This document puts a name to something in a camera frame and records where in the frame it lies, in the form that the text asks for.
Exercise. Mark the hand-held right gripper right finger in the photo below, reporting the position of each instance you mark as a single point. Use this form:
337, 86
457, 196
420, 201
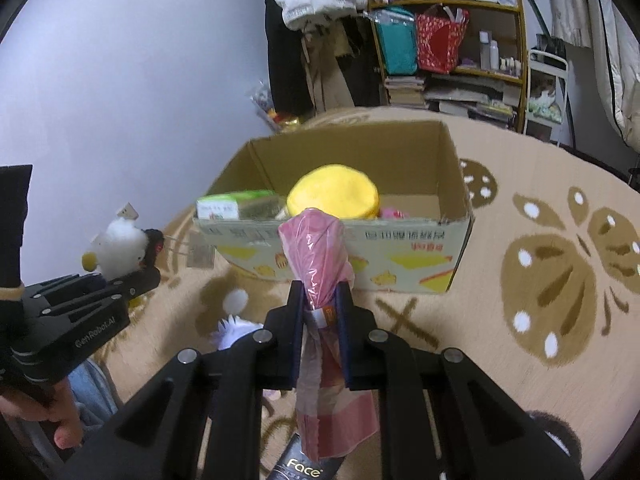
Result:
357, 355

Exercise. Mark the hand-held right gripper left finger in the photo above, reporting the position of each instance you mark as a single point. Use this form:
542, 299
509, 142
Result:
280, 355

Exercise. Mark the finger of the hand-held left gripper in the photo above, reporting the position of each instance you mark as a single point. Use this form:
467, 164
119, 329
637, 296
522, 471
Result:
15, 225
115, 287

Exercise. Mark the white and black plush toy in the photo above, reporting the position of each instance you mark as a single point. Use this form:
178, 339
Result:
120, 245

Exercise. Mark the pink plastic bag packet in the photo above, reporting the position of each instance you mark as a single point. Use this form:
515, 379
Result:
312, 250

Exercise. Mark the pink plush bear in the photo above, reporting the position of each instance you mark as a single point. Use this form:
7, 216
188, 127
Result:
395, 212

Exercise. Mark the green tissue pack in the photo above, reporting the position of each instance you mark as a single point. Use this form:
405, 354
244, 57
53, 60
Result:
250, 202

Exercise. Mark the yellow plush toy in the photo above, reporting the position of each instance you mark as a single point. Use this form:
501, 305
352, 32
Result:
332, 190

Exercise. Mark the printed cardboard box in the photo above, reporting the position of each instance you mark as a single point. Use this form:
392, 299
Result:
350, 150

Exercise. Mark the person's left hand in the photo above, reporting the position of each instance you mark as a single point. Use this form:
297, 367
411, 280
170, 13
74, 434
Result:
65, 420

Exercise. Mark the person's jeans leg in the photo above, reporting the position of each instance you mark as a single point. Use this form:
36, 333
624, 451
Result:
95, 390

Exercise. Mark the black tissue pack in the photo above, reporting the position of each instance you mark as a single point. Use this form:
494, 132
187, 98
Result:
300, 466

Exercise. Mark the pile of snack bags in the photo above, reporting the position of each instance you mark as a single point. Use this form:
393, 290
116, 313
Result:
272, 112

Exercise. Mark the stack of books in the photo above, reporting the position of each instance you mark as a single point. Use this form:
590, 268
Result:
404, 92

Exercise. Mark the beige hanging trousers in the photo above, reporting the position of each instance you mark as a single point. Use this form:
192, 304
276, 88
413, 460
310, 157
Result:
325, 80

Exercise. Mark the black hanging garment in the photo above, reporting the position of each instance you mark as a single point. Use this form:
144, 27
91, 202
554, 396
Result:
362, 75

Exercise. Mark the black hanging coat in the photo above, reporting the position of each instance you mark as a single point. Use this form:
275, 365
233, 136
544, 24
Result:
282, 60

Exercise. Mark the pile of magazines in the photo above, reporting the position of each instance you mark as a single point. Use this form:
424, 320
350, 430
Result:
475, 97

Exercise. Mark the pale plush toy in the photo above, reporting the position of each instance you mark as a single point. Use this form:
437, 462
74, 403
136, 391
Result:
545, 105

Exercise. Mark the teal bag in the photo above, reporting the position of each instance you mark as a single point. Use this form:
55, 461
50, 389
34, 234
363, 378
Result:
397, 45

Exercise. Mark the red gift bag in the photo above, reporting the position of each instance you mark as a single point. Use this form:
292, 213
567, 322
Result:
440, 45

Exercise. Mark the row of small jars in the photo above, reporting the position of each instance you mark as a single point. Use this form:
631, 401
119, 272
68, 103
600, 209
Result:
511, 66

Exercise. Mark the short white bottle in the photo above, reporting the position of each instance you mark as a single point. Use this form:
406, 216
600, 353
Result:
495, 57

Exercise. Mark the tall white bottle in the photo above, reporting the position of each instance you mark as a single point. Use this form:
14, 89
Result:
485, 52

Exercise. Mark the white trolley cart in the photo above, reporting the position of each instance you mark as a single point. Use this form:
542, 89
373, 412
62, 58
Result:
560, 67

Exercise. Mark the wooden shelf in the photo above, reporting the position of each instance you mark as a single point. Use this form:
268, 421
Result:
520, 35

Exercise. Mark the white padded chair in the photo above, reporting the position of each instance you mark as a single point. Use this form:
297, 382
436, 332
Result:
617, 60

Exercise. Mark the beige printed curtain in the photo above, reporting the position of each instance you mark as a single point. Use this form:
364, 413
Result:
567, 5

